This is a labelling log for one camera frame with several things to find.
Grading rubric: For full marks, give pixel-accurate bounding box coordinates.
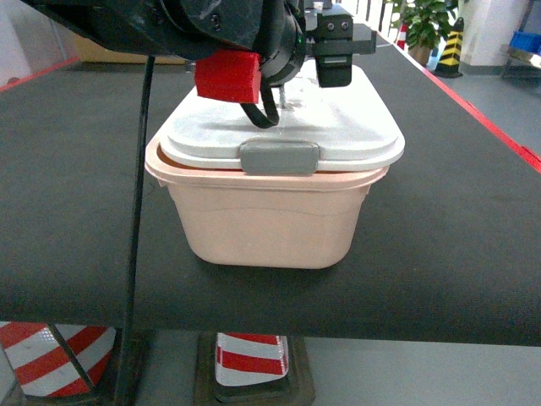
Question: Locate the red white striped cone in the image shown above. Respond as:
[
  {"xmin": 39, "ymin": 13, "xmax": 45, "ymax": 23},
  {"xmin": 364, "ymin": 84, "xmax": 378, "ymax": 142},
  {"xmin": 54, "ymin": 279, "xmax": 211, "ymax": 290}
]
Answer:
[{"xmin": 193, "ymin": 332, "xmax": 315, "ymax": 405}]

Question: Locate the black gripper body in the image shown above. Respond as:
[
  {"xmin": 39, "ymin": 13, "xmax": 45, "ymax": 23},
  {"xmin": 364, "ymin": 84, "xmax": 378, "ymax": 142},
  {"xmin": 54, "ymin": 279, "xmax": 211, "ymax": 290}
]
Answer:
[{"xmin": 305, "ymin": 3, "xmax": 376, "ymax": 88}]

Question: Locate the green potted plant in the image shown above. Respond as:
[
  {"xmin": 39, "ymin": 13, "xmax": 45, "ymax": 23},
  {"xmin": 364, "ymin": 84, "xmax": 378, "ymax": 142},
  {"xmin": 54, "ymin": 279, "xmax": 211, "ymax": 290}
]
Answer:
[{"xmin": 387, "ymin": 0, "xmax": 458, "ymax": 67}]

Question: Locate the black cable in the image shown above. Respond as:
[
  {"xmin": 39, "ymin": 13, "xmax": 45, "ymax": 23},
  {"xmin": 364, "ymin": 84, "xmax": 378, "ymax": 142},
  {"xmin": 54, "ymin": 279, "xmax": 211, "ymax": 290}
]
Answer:
[{"xmin": 113, "ymin": 54, "xmax": 156, "ymax": 406}]

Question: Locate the stainless steel roller rack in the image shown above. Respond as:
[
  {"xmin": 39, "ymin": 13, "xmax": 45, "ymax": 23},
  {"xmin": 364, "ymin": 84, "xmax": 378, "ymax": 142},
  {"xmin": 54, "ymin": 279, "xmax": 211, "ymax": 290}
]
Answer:
[{"xmin": 501, "ymin": 46, "xmax": 540, "ymax": 79}]

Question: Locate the white box lid grey latch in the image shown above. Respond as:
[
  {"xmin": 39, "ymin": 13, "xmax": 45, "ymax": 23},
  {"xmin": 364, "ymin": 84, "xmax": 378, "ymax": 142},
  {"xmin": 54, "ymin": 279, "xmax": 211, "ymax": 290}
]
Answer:
[{"xmin": 156, "ymin": 60, "xmax": 405, "ymax": 173}]

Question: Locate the blue bin far right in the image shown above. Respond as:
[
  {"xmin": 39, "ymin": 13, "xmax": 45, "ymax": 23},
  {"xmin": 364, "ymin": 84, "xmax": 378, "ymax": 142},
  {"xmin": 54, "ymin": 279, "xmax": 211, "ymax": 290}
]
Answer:
[{"xmin": 510, "ymin": 30, "xmax": 541, "ymax": 53}]

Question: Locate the red printed camera mount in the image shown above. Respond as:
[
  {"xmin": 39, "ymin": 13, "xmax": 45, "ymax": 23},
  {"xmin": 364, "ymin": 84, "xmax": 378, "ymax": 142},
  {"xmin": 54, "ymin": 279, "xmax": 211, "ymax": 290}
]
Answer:
[{"xmin": 194, "ymin": 49, "xmax": 262, "ymax": 104}]

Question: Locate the red white traffic cone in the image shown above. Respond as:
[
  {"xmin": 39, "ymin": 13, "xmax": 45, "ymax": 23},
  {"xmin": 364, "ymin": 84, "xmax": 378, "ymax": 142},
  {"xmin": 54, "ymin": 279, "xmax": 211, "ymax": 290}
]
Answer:
[{"xmin": 396, "ymin": 23, "xmax": 408, "ymax": 51}]

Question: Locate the black table mat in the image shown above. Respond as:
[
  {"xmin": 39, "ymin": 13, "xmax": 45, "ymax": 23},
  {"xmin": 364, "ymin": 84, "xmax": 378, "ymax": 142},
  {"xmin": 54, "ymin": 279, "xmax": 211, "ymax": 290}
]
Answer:
[{"xmin": 0, "ymin": 23, "xmax": 541, "ymax": 348}]

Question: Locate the yellow black traffic cone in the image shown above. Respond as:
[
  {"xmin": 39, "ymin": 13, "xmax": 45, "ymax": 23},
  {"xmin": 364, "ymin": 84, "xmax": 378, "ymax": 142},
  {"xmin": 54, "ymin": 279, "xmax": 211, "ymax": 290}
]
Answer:
[{"xmin": 433, "ymin": 17, "xmax": 464, "ymax": 79}]

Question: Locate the red metal table frame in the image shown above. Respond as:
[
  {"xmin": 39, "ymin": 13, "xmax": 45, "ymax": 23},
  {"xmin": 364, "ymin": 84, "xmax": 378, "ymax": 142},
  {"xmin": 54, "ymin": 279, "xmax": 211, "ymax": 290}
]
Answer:
[{"xmin": 1, "ymin": 42, "xmax": 540, "ymax": 173}]

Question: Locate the pink plastic storage box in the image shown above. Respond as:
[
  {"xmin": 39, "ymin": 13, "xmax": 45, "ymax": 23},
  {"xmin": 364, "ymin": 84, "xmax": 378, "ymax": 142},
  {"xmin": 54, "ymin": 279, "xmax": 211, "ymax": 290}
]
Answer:
[{"xmin": 145, "ymin": 140, "xmax": 388, "ymax": 269}]

